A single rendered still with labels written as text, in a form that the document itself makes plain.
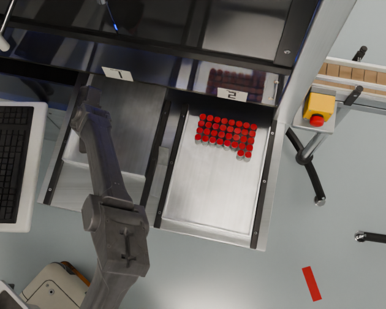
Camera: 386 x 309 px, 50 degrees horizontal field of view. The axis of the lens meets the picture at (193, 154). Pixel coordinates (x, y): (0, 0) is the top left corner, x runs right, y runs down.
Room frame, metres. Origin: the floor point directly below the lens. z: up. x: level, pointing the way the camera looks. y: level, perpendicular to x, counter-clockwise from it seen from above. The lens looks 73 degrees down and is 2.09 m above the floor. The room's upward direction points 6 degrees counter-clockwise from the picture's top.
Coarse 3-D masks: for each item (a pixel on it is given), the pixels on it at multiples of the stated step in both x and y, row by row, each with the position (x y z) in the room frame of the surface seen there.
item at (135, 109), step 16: (96, 80) 0.66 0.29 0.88; (112, 80) 0.66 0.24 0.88; (112, 96) 0.60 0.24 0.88; (128, 96) 0.59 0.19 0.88; (144, 96) 0.59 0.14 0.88; (160, 96) 0.58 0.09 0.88; (112, 112) 0.54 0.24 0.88; (128, 112) 0.54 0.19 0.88; (144, 112) 0.53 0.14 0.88; (160, 112) 0.51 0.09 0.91; (112, 128) 0.49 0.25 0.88; (128, 128) 0.48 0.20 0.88; (144, 128) 0.48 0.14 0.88; (128, 144) 0.43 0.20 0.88; (144, 144) 0.42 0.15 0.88; (64, 160) 0.39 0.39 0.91; (80, 160) 0.39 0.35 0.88; (128, 160) 0.38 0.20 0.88; (144, 160) 0.37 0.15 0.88; (144, 176) 0.31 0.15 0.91
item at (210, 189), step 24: (192, 120) 0.49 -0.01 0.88; (192, 144) 0.41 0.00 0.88; (264, 144) 0.38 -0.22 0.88; (192, 168) 0.33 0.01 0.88; (216, 168) 0.32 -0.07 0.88; (240, 168) 0.31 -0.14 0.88; (168, 192) 0.26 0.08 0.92; (192, 192) 0.26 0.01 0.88; (216, 192) 0.25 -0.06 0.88; (240, 192) 0.24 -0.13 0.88; (168, 216) 0.19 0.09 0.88; (192, 216) 0.18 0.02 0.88; (216, 216) 0.17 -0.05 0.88; (240, 216) 0.17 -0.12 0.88
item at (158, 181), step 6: (162, 150) 0.38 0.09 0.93; (162, 156) 0.37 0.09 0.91; (162, 162) 0.36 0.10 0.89; (162, 168) 0.34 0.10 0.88; (156, 174) 0.32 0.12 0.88; (162, 174) 0.32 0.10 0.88; (156, 180) 0.30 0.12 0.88; (162, 180) 0.30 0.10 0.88; (156, 186) 0.28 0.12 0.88; (150, 192) 0.27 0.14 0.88; (156, 192) 0.27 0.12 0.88
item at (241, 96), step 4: (220, 88) 0.51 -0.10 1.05; (220, 92) 0.51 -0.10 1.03; (224, 92) 0.50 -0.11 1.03; (228, 92) 0.50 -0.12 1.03; (236, 92) 0.49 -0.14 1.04; (240, 92) 0.49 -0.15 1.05; (220, 96) 0.51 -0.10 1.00; (224, 96) 0.50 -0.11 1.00; (232, 96) 0.49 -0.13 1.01; (236, 96) 0.49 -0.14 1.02; (240, 96) 0.49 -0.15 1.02; (244, 96) 0.48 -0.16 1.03; (236, 100) 0.49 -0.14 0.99; (240, 100) 0.49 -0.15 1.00; (244, 100) 0.48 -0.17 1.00
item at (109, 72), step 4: (104, 68) 0.61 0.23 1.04; (108, 68) 0.61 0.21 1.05; (104, 72) 0.61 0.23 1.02; (108, 72) 0.61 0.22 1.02; (112, 72) 0.60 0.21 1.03; (116, 72) 0.60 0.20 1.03; (124, 72) 0.59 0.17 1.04; (128, 72) 0.59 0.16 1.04; (108, 76) 0.61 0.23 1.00; (112, 76) 0.61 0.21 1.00; (116, 76) 0.60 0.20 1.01; (124, 76) 0.59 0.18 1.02; (128, 76) 0.59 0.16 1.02; (128, 80) 0.59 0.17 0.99; (132, 80) 0.59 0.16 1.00
